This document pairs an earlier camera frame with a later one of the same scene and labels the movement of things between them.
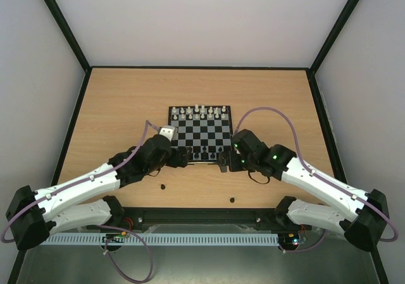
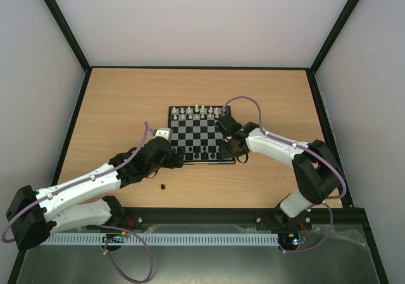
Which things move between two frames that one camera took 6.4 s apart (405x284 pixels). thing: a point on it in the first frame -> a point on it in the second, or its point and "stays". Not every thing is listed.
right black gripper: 230,160 -> 226,126
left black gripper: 184,157 stays
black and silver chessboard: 206,131 stays
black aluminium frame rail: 231,216 stays
